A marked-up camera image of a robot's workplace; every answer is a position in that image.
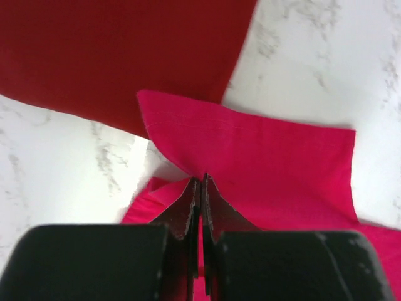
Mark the folded dark red t-shirt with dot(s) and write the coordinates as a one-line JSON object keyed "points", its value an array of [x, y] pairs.
{"points": [[90, 58]]}

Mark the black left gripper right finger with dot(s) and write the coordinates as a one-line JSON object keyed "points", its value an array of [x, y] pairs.
{"points": [[242, 262]]}

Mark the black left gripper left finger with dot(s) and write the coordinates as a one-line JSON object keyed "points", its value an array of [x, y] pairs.
{"points": [[153, 261]]}

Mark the magenta t-shirt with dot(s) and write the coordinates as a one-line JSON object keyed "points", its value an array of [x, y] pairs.
{"points": [[280, 175]]}

